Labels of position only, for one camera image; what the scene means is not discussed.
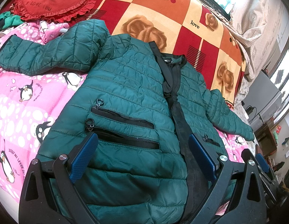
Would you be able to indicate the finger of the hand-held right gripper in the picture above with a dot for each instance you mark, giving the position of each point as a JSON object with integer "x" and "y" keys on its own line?
{"x": 263, "y": 163}

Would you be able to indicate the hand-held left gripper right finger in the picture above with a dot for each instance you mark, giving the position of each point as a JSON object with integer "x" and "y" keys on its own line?
{"x": 202, "y": 152}

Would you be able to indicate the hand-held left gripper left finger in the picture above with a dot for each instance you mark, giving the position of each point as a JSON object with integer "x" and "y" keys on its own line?
{"x": 84, "y": 155}

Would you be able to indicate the green quilted jacket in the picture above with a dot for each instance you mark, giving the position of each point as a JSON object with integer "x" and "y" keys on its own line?
{"x": 125, "y": 74}

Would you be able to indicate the wooden cabinet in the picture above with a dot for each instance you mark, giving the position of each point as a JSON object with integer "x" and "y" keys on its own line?
{"x": 265, "y": 140}

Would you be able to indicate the black power adapter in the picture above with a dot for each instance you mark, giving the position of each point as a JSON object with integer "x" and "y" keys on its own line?
{"x": 251, "y": 109}

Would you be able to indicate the grey box appliance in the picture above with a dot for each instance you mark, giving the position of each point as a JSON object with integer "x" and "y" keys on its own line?
{"x": 263, "y": 93}

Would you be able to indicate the grey floral bed sheet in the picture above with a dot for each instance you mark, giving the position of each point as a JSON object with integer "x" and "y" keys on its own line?
{"x": 242, "y": 91}

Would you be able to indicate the pink penguin blanket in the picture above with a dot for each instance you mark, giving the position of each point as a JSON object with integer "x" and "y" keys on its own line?
{"x": 18, "y": 121}

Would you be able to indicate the beige curtain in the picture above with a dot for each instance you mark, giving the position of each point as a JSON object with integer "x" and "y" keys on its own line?
{"x": 256, "y": 23}

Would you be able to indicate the red orange checked rose blanket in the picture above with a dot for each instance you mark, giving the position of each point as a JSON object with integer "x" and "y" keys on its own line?
{"x": 158, "y": 9}

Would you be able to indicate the green knitted cloth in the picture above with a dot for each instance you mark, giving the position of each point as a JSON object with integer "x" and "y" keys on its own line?
{"x": 6, "y": 19}

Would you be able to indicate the red heart-shaped pillow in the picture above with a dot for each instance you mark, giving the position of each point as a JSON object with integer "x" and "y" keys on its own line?
{"x": 48, "y": 0}

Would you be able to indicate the window with dark frame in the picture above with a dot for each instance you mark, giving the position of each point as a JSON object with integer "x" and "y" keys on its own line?
{"x": 283, "y": 79}

